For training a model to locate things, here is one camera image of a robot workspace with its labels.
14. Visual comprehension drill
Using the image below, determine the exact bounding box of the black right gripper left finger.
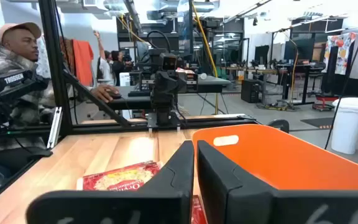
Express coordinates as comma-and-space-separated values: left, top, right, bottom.
25, 140, 195, 224

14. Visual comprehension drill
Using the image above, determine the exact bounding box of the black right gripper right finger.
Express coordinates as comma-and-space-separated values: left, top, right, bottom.
196, 139, 358, 224

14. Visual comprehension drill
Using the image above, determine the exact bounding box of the red Orville popcorn bag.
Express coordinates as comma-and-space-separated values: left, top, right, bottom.
191, 195, 208, 224
76, 160, 164, 191

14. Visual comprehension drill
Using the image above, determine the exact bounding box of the red and black box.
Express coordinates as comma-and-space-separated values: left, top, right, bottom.
175, 67, 198, 93

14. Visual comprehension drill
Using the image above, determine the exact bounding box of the black keyboard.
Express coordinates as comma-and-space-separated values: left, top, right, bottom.
127, 90, 151, 98

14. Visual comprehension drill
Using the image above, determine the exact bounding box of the black desk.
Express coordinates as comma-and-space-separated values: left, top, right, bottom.
104, 76, 232, 111

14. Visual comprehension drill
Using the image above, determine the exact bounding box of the person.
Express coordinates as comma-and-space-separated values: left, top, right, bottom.
93, 30, 115, 86
0, 21, 74, 153
111, 50, 133, 86

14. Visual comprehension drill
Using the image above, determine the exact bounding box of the orange plastic basket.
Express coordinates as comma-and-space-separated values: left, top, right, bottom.
191, 123, 358, 191

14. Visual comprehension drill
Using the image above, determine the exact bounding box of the person's hand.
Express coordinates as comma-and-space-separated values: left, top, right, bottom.
90, 84, 120, 103

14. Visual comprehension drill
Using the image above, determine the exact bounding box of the black computer tower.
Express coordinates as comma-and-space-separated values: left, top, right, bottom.
240, 79, 262, 104

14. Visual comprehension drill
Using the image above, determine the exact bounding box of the black rounded chair back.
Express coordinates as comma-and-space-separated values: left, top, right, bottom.
267, 119, 290, 134

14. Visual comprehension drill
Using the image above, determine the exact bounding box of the orange hanging cloth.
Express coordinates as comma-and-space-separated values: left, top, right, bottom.
72, 39, 94, 87

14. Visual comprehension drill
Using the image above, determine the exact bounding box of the long workshop table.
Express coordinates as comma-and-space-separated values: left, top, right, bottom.
221, 63, 312, 105

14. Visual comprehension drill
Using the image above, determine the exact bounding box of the black hazard-striped floor mat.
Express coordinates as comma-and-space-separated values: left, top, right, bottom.
300, 115, 358, 130

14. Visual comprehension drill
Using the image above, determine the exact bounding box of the red wheeled dolly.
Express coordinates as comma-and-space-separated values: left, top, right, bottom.
311, 94, 340, 112

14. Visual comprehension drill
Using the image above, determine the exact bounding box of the white trash bin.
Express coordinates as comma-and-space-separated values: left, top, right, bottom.
331, 97, 358, 156

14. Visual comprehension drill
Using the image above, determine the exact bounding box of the colourful patterned cloth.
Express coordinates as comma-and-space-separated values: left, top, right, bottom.
323, 32, 357, 75

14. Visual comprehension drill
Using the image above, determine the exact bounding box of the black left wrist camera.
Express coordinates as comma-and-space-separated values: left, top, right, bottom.
161, 53, 179, 72

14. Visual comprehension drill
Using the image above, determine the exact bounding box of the yellow hanging cable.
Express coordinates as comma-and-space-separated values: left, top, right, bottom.
191, 0, 220, 115

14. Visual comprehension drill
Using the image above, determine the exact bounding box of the black horizontal frame rail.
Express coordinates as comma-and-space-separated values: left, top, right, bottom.
59, 114, 259, 135

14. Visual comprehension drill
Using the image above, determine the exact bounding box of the black diagonal frame brace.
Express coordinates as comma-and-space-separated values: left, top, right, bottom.
62, 67, 133, 127

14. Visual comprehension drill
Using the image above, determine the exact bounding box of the black frame post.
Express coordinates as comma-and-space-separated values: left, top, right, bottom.
38, 0, 73, 134

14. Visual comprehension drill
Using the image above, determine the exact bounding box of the silver aluminium bracket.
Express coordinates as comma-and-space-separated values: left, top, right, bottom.
47, 106, 63, 149

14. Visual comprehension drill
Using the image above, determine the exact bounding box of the black table edge rail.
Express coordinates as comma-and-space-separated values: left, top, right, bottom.
0, 149, 53, 212

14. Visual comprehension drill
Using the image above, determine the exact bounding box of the thin black cable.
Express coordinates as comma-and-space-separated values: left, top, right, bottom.
324, 0, 358, 150

